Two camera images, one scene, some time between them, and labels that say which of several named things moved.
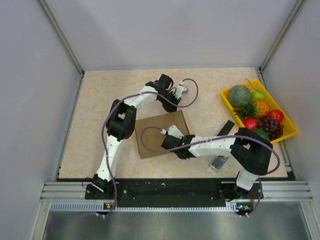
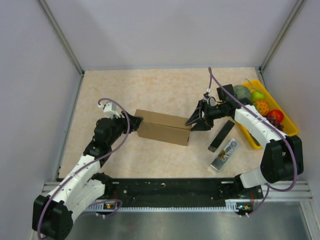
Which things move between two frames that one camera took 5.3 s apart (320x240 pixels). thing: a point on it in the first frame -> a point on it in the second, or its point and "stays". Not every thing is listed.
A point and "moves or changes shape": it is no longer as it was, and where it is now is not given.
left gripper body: [167, 104] -> [124, 124]
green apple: [257, 95] stays
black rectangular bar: [227, 128] stays
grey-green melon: [239, 95] stays
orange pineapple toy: [262, 108] stays
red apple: [277, 114] stays
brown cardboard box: [153, 138] moves or changes shape
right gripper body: [177, 152] -> [212, 112]
